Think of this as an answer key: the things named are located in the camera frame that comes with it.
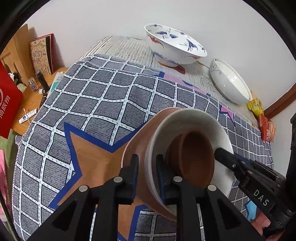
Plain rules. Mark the brown small bowl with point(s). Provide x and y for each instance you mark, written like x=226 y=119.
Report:
x=196 y=157

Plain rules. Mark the grey grid patterned cloth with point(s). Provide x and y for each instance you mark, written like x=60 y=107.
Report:
x=92 y=104

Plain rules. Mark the white medicine box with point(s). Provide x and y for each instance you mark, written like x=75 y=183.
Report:
x=56 y=81

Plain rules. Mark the red paper bag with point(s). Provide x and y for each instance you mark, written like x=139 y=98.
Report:
x=9 y=99

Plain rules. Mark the brown cardboard piece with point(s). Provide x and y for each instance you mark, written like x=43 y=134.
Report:
x=20 y=51

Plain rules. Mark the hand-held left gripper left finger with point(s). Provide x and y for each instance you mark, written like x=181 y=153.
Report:
x=134 y=179

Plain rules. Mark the wooden door frame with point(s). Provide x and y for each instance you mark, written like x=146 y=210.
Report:
x=282 y=102

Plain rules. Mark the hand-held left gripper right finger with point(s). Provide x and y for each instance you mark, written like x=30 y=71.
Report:
x=161 y=182

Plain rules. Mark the small clear bottle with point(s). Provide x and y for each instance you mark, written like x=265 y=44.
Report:
x=33 y=87

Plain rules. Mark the pink printed item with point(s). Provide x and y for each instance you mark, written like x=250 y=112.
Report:
x=4 y=176

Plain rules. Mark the cotton swab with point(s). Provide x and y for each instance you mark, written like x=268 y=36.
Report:
x=26 y=115

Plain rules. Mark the red book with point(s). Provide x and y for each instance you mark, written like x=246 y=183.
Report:
x=53 y=51

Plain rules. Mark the yellow chips packet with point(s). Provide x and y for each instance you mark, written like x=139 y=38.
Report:
x=254 y=105

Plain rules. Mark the plain white bowl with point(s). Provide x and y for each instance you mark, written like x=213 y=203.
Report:
x=196 y=122

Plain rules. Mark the blue crane print bowl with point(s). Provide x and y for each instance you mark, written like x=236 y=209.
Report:
x=175 y=53

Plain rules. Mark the wooden desk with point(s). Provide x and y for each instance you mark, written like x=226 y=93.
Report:
x=30 y=102

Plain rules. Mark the black tube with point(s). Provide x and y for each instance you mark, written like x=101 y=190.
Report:
x=41 y=80

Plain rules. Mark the doodle cover notebook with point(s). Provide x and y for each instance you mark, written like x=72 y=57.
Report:
x=40 y=55

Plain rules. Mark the white ointment tube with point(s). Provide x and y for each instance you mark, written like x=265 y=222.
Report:
x=29 y=115

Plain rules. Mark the black pen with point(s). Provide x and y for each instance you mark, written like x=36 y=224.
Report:
x=43 y=99

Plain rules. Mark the person's right hand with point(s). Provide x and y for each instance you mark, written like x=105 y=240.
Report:
x=260 y=223

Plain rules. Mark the large white bowl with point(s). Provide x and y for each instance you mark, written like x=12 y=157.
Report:
x=231 y=90

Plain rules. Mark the orange chips packet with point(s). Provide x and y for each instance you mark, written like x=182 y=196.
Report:
x=268 y=129

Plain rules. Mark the newspaper print tablecloth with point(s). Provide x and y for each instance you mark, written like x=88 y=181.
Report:
x=129 y=51

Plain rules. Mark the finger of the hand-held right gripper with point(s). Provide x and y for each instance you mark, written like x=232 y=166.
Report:
x=224 y=157
x=248 y=162

